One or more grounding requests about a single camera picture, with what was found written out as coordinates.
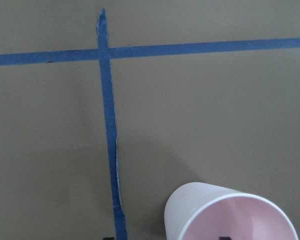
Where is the pink plastic cup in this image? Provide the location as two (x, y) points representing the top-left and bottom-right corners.
(164, 182), (299, 240)

